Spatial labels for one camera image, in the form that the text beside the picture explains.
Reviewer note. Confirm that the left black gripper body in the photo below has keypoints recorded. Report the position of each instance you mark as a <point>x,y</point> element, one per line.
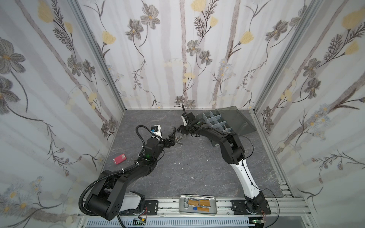
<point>159,147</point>

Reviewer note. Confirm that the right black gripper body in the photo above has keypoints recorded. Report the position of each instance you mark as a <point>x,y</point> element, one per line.
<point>185,128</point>

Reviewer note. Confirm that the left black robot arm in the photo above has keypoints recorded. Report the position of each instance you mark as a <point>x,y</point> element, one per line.
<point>104,197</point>

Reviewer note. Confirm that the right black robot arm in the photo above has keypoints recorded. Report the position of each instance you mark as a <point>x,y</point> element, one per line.
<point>233,153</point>

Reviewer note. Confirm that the grey compartment organizer box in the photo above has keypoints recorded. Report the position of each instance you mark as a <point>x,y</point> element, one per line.
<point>228,120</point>

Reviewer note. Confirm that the small pink red block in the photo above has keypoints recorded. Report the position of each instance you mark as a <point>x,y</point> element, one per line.
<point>119,159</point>

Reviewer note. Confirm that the metal tray with tools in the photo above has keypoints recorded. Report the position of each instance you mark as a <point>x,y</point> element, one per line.
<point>197,204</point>

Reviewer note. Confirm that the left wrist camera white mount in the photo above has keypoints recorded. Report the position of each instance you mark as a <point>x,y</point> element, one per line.
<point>156,130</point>

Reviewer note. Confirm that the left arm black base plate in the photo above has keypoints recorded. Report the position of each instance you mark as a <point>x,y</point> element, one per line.
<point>149,208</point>

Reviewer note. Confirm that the white slotted cable duct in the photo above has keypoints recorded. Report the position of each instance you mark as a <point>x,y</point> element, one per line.
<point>211,222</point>

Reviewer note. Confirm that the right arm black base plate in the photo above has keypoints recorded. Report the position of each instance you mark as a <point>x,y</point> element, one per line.
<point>246,207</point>

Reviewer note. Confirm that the aluminium frame rail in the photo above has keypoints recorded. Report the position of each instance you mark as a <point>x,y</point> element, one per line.
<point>224,207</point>

